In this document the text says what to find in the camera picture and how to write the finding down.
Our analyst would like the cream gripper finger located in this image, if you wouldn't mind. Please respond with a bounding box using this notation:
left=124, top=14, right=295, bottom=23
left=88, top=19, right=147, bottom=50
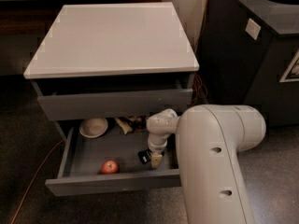
left=150, top=152, right=163, bottom=169

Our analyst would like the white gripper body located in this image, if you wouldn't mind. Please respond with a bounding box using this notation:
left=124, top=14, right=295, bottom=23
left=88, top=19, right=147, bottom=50
left=148, top=133, right=169, bottom=153

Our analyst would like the dark blue rxbar wrapper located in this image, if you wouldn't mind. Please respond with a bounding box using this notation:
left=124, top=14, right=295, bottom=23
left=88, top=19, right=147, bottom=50
left=138, top=149, right=153, bottom=164

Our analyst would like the grey drawer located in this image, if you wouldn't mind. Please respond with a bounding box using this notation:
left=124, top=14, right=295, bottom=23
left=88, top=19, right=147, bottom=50
left=46, top=119, right=180, bottom=196
left=37, top=89, right=192, bottom=120

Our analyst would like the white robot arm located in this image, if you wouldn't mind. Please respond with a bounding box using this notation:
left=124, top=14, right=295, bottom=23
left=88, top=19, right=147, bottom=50
left=147, top=105, right=266, bottom=224

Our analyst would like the grey top drawer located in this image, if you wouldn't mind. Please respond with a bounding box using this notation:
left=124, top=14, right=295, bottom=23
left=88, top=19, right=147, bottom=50
left=37, top=89, right=192, bottom=120

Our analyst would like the grey drawer cabinet white top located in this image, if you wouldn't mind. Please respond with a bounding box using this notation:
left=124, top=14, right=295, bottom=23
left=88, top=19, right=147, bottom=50
left=24, top=2, right=199, bottom=135

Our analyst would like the red apple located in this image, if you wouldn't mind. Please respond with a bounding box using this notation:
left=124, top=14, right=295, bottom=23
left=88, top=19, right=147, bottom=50
left=101, top=160, right=120, bottom=175

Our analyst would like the white bowl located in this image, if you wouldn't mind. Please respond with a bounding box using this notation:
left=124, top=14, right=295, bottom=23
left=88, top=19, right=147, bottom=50
left=79, top=118, right=108, bottom=138

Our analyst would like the black trash bin cabinet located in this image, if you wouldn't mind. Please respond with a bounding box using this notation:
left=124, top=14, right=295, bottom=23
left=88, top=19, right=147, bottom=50
left=197, top=0, right=299, bottom=126

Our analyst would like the white label on bin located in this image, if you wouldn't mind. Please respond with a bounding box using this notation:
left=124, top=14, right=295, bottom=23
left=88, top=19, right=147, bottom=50
left=245, top=19, right=261, bottom=40

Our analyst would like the framed sign on bin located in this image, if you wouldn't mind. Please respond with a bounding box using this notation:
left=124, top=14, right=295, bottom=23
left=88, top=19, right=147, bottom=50
left=279, top=49, right=299, bottom=83

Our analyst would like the orange extension cable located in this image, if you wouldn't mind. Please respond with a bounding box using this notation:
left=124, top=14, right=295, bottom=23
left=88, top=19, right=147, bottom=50
left=9, top=0, right=219, bottom=224

